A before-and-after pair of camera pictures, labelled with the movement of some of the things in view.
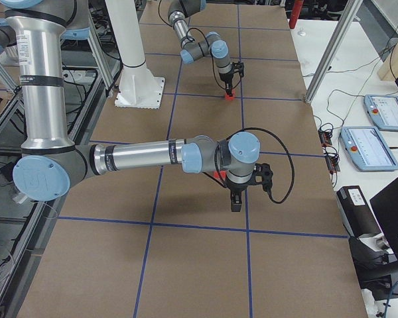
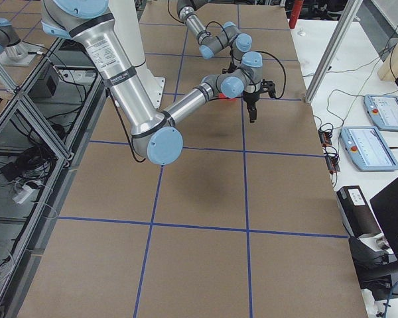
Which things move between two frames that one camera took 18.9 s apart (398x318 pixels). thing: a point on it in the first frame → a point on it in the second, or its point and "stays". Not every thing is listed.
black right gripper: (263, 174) → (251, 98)
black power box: (357, 216) stays
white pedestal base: (138, 89) stays
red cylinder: (297, 7) stays
